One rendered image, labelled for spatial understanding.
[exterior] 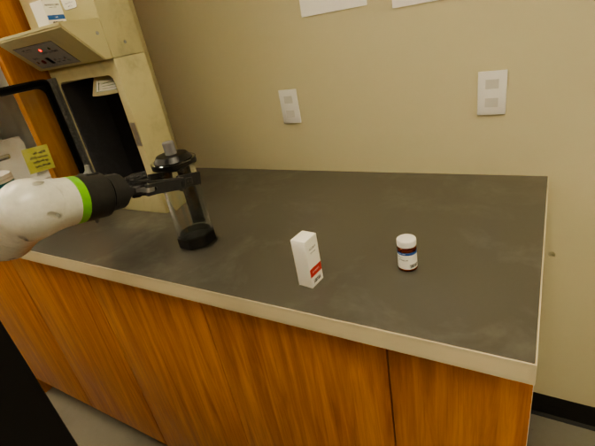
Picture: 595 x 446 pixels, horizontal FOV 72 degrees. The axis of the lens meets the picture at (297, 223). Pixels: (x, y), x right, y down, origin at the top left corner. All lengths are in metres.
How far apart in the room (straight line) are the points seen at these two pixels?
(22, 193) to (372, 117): 0.96
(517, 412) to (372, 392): 0.26
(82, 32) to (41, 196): 0.56
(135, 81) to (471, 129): 0.97
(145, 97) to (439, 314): 1.01
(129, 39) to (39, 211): 0.68
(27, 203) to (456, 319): 0.73
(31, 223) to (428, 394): 0.75
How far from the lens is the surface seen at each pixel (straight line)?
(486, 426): 0.85
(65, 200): 0.83
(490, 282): 0.83
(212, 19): 1.59
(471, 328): 0.72
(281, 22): 1.43
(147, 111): 1.34
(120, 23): 1.33
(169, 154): 1.03
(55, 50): 1.36
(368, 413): 0.95
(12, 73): 1.56
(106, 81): 1.40
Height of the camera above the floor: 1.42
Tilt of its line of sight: 26 degrees down
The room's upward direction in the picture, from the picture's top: 11 degrees counter-clockwise
